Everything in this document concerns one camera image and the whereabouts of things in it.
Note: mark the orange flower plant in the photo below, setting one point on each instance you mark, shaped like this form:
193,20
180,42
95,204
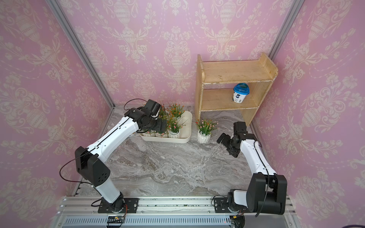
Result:
175,110

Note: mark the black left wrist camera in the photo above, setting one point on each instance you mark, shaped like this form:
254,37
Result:
152,108

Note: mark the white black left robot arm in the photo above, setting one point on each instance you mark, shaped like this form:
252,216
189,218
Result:
90,161

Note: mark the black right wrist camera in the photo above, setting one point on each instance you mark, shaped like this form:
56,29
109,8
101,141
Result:
240,128

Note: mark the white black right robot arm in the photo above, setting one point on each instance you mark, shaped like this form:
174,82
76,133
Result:
267,191

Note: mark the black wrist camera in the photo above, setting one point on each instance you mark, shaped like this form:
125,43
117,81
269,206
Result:
152,108
240,128

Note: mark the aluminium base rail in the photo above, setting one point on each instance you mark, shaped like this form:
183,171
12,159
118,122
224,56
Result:
167,212

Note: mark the blue lid white tub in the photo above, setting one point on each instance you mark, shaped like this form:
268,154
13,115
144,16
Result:
240,91

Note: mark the cream plastic storage box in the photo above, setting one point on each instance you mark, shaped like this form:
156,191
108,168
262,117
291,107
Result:
185,132

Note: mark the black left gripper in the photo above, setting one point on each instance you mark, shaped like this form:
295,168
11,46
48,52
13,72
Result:
159,127

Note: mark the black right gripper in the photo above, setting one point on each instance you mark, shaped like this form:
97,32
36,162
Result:
235,152

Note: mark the tall pink flower plant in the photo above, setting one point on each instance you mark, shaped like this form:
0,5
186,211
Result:
161,134

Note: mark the wooden two-tier shelf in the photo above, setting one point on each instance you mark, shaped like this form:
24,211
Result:
215,81

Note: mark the red flower plant white pot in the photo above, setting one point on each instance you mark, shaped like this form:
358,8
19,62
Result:
163,112

